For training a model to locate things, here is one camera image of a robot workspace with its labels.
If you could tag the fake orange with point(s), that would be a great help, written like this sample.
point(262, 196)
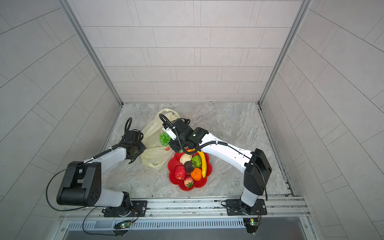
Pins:
point(197, 174)

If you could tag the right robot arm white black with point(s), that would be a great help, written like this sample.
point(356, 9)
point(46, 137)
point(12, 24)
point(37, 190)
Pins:
point(253, 164)

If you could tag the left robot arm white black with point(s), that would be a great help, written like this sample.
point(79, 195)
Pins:
point(82, 181)

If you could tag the red flower-shaped plate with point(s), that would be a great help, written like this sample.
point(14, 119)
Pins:
point(174, 162)

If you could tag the cream plastic shopping bag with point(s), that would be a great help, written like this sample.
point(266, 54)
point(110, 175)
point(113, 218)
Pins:
point(156, 154)

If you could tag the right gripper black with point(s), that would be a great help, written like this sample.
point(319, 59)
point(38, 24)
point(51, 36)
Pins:
point(174, 146)

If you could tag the fake yellow banana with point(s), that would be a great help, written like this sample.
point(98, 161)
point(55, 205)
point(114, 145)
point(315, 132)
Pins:
point(204, 167)

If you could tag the fake green apple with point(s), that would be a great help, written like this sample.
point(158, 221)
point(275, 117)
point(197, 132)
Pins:
point(197, 161)

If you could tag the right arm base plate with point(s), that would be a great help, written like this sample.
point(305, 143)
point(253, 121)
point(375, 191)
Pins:
point(235, 207)

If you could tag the fake red fruit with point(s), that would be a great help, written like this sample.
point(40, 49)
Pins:
point(180, 173)

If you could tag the perforated metal vent strip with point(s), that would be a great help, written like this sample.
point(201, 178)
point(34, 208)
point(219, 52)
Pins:
point(161, 224)

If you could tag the aluminium mounting rail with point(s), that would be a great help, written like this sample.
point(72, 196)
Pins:
point(198, 208)

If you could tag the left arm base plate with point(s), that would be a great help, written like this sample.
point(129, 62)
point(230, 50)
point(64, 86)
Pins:
point(135, 210)

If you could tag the fake red strawberry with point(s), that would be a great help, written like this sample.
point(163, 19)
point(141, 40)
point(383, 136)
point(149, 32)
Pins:
point(188, 182)

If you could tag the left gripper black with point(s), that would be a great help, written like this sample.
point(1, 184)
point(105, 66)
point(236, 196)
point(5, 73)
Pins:
point(143, 147)

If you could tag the fake dark purple fruit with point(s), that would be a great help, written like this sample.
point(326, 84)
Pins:
point(189, 166)

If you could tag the fake beige fruit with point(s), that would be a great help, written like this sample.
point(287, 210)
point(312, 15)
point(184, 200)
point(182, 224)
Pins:
point(185, 158)

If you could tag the green circuit board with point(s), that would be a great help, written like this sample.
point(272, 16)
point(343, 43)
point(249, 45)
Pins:
point(123, 225)
point(251, 223)

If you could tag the left green circuit board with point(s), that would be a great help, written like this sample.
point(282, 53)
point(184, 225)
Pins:
point(123, 225)

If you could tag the right green circuit board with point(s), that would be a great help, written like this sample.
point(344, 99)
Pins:
point(251, 223)

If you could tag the fake green grapes bunch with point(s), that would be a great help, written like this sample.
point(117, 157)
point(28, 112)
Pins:
point(165, 139)

